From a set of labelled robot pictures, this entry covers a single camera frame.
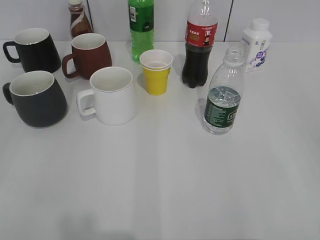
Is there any brown-red ceramic mug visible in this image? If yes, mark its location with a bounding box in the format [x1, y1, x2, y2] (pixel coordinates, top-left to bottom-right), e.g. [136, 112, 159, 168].
[62, 33, 112, 79]

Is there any clear water bottle green label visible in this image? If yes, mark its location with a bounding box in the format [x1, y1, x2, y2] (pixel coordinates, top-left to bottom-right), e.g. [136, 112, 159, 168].
[203, 46, 245, 136]

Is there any black ceramic mug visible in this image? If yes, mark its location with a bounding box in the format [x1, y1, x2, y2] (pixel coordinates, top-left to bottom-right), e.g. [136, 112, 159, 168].
[2, 28, 62, 73]

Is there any dark grey ceramic mug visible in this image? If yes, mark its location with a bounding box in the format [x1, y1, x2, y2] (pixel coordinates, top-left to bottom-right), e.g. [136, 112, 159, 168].
[2, 70, 68, 128]

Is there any cola bottle red label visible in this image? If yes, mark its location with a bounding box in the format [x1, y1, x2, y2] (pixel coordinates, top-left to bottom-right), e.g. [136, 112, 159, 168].
[181, 0, 218, 89]

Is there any white yogurt drink bottle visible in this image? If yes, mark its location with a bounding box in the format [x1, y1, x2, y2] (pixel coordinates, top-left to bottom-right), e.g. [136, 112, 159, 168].
[240, 18, 272, 73]

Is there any white ceramic mug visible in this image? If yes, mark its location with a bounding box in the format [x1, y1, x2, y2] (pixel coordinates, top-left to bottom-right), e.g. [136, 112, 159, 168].
[76, 66, 138, 126]

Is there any green soda bottle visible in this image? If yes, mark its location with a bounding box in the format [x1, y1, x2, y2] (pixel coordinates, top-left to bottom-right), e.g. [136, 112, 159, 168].
[127, 0, 154, 63]

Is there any yellow paper cup stack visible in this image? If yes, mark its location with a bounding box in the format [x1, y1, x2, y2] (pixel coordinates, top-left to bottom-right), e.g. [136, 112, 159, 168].
[139, 49, 173, 96]

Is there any brown coffee drink bottle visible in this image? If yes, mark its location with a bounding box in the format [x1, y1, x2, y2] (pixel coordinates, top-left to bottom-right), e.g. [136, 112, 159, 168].
[68, 0, 93, 39]

